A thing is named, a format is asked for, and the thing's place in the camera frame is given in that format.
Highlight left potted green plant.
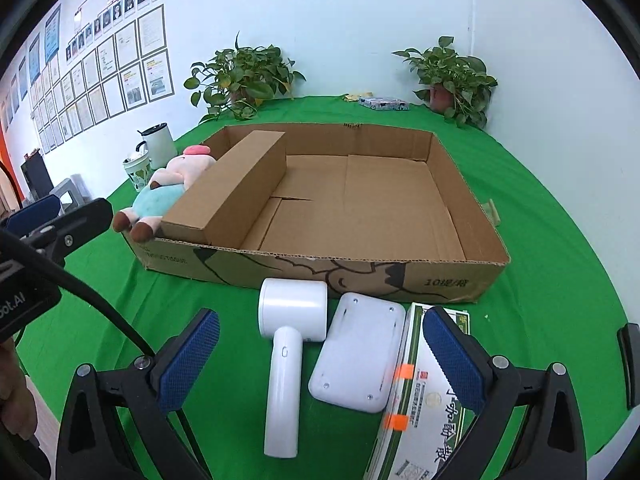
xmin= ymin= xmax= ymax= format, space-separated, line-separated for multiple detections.
xmin=183 ymin=36 xmax=306 ymax=124

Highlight long cardboard divider box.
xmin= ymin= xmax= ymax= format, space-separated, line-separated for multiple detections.
xmin=160 ymin=130 xmax=286 ymax=248

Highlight potted green plant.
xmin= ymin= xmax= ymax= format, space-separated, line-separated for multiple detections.
xmin=183 ymin=36 xmax=306 ymax=124
xmin=393 ymin=36 xmax=498 ymax=130

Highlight white mug black lid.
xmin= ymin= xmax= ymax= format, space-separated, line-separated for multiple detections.
xmin=136 ymin=122 xmax=178 ymax=170

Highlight black monitor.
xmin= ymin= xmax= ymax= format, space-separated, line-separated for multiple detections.
xmin=21 ymin=150 xmax=54 ymax=200

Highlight large shallow cardboard box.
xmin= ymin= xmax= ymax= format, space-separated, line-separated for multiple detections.
xmin=124 ymin=122 xmax=510 ymax=304

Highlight right potted green plant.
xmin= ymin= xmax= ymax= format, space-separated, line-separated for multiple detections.
xmin=393 ymin=36 xmax=498 ymax=130

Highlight small colourful packet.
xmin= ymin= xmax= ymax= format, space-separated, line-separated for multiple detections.
xmin=358 ymin=96 xmax=410 ymax=110

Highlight framed documents on wall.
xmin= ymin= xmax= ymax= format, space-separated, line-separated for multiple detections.
xmin=0 ymin=0 xmax=271 ymax=156

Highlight person's hand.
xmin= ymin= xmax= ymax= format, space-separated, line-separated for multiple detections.
xmin=0 ymin=338 xmax=37 ymax=440

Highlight yellow paper item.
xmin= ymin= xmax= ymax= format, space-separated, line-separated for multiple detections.
xmin=342 ymin=92 xmax=373 ymax=102

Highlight green white medicine box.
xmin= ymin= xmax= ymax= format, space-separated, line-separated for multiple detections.
xmin=363 ymin=302 xmax=465 ymax=480

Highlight green patterned cup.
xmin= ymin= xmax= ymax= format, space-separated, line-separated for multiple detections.
xmin=122 ymin=152 xmax=153 ymax=192

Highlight white rectangular plastic device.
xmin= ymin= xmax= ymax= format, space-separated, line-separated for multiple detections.
xmin=308 ymin=292 xmax=406 ymax=414

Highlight black cable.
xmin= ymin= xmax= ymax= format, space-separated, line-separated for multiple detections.
xmin=0 ymin=159 xmax=212 ymax=480

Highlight white handheld hair dryer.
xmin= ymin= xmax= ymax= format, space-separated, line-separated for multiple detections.
xmin=257 ymin=278 xmax=329 ymax=460

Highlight green table cloth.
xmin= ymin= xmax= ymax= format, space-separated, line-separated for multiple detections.
xmin=14 ymin=94 xmax=630 ymax=480

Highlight pig plush toy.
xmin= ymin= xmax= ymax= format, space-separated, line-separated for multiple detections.
xmin=112 ymin=144 xmax=216 ymax=243

